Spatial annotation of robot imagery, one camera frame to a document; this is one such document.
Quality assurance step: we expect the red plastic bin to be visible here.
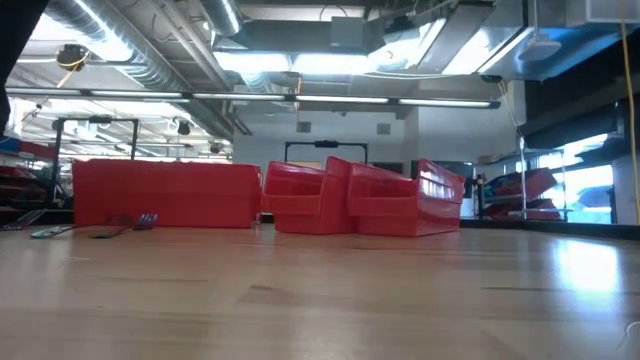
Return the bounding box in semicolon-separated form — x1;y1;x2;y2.
261;156;359;236
347;158;466;239
72;158;265;230

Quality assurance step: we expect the black rig frame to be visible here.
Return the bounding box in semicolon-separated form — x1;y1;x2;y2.
51;116;140;161

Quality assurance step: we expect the bright window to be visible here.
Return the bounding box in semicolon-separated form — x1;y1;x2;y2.
537;133;615;225

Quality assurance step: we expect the grey ceiling box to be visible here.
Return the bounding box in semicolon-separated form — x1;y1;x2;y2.
329;17;365;50

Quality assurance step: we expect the white ceiling device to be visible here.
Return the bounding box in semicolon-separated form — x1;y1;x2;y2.
518;0;562;62

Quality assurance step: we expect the iridescent metal fork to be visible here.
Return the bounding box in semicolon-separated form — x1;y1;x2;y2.
89;212;160;240
28;223;76;240
0;208;47;232

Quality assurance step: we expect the shelf with coloured bins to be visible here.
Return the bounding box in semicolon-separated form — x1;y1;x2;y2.
0;134;56;211

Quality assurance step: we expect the yellow hanging cable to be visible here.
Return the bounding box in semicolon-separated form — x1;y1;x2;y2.
619;0;640;226

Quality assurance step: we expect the long ceiling light strip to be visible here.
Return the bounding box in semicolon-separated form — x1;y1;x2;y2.
4;87;502;110

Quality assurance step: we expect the silver rectangular duct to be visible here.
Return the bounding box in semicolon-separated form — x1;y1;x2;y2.
414;0;531;76

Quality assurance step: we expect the black shelf board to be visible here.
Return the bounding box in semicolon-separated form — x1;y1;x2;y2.
519;74;640;151

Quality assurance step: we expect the black and yellow cable reel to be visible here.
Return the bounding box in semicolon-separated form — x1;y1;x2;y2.
55;43;90;73

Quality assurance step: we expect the silver spiral ventilation duct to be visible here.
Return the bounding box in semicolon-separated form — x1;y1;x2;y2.
199;0;246;39
44;0;254;141

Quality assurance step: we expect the red tilted storage bin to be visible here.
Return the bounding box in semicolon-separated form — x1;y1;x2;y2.
492;168;557;201
487;198;561;221

